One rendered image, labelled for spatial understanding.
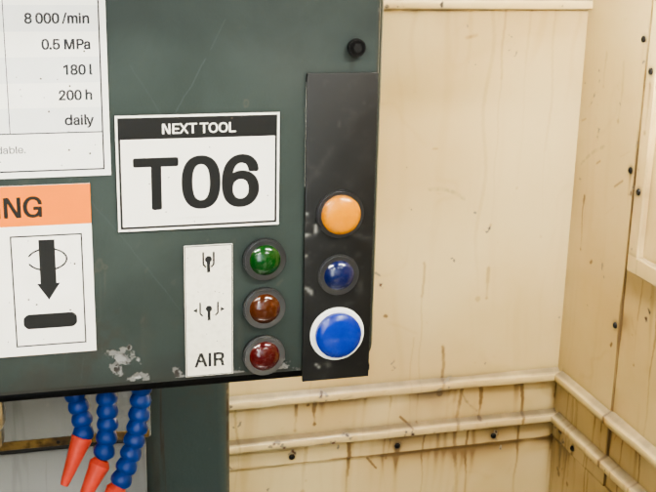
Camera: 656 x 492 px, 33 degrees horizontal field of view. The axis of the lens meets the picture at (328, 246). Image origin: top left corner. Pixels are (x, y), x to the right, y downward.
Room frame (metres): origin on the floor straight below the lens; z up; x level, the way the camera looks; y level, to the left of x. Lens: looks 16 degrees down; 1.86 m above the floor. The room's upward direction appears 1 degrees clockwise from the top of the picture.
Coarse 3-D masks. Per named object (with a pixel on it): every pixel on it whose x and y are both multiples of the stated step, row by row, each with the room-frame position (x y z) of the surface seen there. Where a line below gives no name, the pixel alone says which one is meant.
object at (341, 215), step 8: (328, 200) 0.67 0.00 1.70; (336, 200) 0.67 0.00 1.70; (344, 200) 0.67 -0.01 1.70; (352, 200) 0.67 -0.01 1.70; (328, 208) 0.67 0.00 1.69; (336, 208) 0.67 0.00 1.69; (344, 208) 0.67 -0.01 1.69; (352, 208) 0.67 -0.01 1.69; (328, 216) 0.67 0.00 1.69; (336, 216) 0.67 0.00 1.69; (344, 216) 0.67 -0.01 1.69; (352, 216) 0.67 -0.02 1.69; (328, 224) 0.67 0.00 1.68; (336, 224) 0.67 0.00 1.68; (344, 224) 0.67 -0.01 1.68; (352, 224) 0.67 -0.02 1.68; (336, 232) 0.67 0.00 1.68; (344, 232) 0.67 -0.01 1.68
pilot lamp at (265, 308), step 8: (264, 296) 0.66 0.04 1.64; (272, 296) 0.66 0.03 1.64; (256, 304) 0.66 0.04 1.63; (264, 304) 0.66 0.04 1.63; (272, 304) 0.66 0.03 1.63; (256, 312) 0.66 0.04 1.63; (264, 312) 0.66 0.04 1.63; (272, 312) 0.66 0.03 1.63; (256, 320) 0.66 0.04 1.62; (264, 320) 0.66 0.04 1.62; (272, 320) 0.66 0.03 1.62
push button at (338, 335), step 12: (324, 324) 0.67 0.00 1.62; (336, 324) 0.67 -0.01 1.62; (348, 324) 0.67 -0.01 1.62; (324, 336) 0.67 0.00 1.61; (336, 336) 0.67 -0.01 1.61; (348, 336) 0.67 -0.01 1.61; (360, 336) 0.67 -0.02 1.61; (324, 348) 0.67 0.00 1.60; (336, 348) 0.67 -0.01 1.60; (348, 348) 0.67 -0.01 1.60
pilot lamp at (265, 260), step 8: (256, 248) 0.66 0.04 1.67; (264, 248) 0.66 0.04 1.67; (272, 248) 0.66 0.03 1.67; (256, 256) 0.66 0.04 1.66; (264, 256) 0.66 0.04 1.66; (272, 256) 0.66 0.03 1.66; (256, 264) 0.66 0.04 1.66; (264, 264) 0.66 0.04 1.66; (272, 264) 0.66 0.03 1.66; (256, 272) 0.66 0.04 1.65; (264, 272) 0.66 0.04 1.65
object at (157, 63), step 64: (128, 0) 0.64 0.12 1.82; (192, 0) 0.65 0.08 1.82; (256, 0) 0.66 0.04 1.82; (320, 0) 0.67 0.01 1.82; (128, 64) 0.64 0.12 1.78; (192, 64) 0.65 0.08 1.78; (256, 64) 0.66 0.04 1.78; (320, 64) 0.67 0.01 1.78; (128, 256) 0.64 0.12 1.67; (128, 320) 0.64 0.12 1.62; (0, 384) 0.62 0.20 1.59; (64, 384) 0.63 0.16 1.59; (128, 384) 0.64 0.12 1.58; (192, 384) 0.66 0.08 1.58
